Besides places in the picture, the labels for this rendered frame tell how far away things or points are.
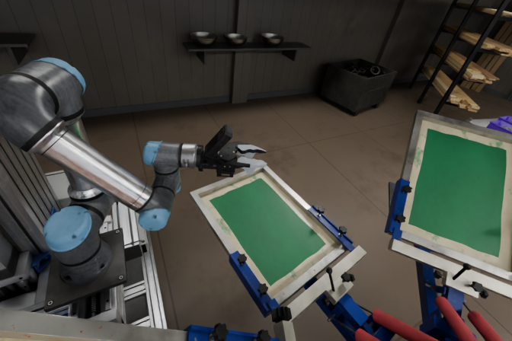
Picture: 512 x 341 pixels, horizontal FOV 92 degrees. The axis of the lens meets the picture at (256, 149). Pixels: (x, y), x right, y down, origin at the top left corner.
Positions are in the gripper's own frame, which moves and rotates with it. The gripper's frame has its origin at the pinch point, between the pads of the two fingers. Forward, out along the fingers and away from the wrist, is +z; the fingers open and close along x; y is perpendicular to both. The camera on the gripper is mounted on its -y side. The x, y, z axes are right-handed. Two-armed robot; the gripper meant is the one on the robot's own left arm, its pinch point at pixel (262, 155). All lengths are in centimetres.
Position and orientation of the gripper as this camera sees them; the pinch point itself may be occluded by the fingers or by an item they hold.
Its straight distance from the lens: 76.5
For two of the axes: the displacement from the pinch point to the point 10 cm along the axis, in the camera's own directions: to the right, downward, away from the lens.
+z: 9.9, 0.7, 1.1
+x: 0.3, 7.0, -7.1
